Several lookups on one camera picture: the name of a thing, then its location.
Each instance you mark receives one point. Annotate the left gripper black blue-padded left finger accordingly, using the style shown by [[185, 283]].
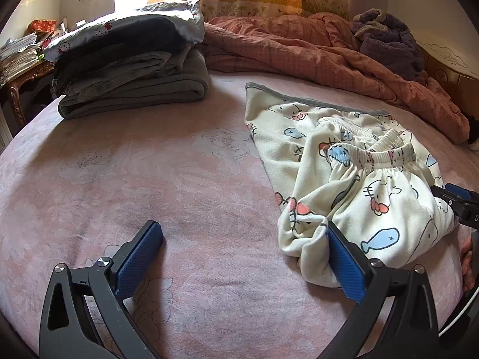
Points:
[[67, 328]]

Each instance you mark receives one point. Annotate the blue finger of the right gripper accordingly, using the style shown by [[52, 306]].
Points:
[[461, 192]]

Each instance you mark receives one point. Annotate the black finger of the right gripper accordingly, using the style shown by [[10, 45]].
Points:
[[452, 199]]

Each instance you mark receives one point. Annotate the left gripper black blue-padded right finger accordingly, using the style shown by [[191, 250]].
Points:
[[411, 328]]

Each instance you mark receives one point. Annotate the cream cartoon print pants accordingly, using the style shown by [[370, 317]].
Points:
[[362, 172]]

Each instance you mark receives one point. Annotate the person's right hand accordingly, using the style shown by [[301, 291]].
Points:
[[466, 265]]

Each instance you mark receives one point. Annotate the wooden carved headboard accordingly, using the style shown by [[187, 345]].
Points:
[[453, 74]]

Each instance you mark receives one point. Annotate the purple fleece blanket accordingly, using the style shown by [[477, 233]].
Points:
[[389, 41]]

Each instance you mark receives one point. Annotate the pink plaid quilt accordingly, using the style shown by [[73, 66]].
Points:
[[322, 49]]

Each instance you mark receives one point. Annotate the carved wooden desk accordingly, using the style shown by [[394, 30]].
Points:
[[35, 72]]

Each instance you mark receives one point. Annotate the grey folded garment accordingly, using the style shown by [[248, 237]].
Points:
[[153, 78]]

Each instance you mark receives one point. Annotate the stack of papers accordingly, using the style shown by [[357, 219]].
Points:
[[18, 55]]

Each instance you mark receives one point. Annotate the red box on desk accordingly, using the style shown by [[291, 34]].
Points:
[[41, 26]]

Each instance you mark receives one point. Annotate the white cartoon print folded garment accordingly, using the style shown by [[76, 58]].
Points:
[[185, 17]]

